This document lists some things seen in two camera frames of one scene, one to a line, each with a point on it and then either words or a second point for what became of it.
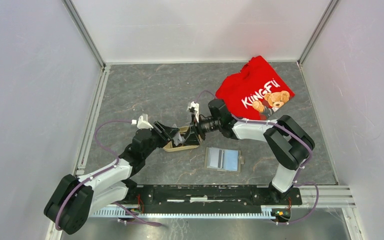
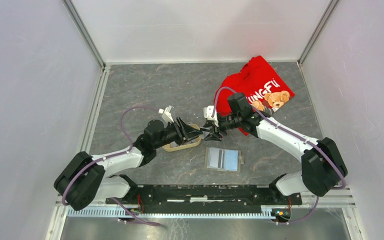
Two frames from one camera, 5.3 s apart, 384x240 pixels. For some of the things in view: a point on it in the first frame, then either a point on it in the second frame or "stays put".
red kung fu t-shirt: (255, 92) stays put
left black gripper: (167, 134) → (185, 131)
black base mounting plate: (194, 197) stays put
